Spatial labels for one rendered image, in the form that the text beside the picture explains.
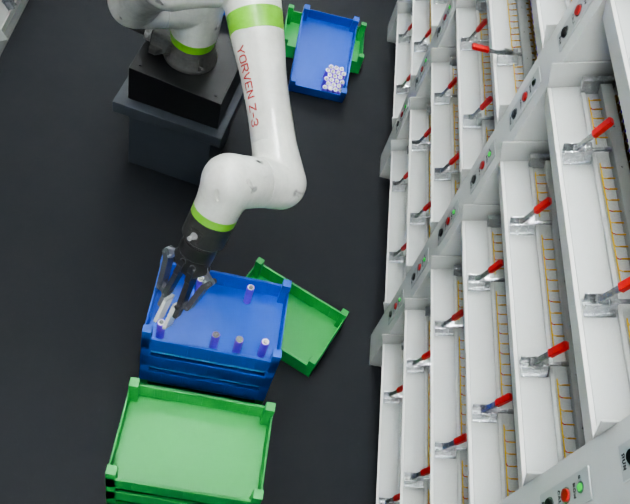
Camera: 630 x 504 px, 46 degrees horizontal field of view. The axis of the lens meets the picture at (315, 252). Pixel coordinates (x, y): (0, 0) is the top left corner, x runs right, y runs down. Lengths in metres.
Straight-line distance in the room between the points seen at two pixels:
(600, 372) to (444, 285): 0.73
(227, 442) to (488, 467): 0.57
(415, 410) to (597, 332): 0.77
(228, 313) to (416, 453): 0.52
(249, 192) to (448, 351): 0.54
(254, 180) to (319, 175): 1.06
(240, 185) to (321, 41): 1.47
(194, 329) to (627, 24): 1.07
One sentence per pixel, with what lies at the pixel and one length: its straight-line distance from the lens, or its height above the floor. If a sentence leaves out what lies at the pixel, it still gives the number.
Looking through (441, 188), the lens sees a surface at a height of 0.52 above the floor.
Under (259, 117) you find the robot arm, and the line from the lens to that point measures 1.51.
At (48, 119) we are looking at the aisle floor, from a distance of 2.51.
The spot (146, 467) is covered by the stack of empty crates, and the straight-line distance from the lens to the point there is 1.58.
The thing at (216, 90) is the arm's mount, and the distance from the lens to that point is 2.09.
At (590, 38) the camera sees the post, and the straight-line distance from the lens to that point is 1.26.
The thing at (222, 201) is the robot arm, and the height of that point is 0.73.
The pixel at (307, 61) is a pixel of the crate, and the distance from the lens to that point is 2.75.
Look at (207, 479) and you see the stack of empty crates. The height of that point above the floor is 0.32.
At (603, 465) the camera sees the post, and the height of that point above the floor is 1.09.
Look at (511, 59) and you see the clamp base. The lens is 1.61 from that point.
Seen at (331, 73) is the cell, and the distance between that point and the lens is 2.67.
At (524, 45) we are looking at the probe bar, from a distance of 1.63.
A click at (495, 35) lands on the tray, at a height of 0.89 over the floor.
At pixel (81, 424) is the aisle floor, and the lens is 1.96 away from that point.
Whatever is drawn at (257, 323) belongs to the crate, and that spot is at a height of 0.32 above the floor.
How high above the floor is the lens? 1.83
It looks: 54 degrees down
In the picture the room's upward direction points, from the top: 21 degrees clockwise
